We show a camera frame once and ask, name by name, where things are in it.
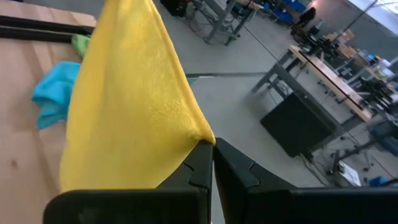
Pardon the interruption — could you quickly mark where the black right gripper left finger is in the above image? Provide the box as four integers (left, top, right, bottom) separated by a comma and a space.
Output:
155, 139, 215, 224

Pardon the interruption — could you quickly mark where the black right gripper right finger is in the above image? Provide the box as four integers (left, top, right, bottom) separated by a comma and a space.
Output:
213, 138, 296, 224

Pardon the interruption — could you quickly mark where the yellow microfiber towel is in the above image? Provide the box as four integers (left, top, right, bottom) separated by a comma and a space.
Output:
58, 0, 216, 194

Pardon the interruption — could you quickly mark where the blue microfiber towel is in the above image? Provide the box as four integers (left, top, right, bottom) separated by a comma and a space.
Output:
30, 60, 82, 131

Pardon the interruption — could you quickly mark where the green microfiber towel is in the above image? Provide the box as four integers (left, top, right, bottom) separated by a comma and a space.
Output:
70, 33, 91, 59

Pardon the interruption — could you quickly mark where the black floor box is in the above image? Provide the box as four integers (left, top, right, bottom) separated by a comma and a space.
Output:
260, 92, 336, 159

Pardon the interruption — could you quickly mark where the white floor device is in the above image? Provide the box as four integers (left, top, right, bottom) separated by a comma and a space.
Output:
338, 160, 362, 187

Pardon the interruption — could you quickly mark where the long wooden workbench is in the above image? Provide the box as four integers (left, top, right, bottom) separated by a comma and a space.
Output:
251, 43, 374, 147

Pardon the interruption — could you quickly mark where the blue seat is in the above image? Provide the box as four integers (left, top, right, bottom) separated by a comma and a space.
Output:
369, 119, 398, 156

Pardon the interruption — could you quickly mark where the black robot on workbench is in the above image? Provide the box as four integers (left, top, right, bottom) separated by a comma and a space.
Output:
360, 77, 398, 114

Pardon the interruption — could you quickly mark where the grey metal table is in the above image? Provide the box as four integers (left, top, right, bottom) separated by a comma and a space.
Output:
191, 0, 265, 47

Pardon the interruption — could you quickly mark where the brown cardboard box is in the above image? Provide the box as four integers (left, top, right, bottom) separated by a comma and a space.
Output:
325, 29, 355, 46

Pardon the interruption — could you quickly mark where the person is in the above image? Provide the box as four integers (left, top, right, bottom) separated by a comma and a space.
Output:
290, 6, 317, 35

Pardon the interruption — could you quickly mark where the blue storage bin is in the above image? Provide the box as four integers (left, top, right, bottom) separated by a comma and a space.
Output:
264, 0, 308, 25

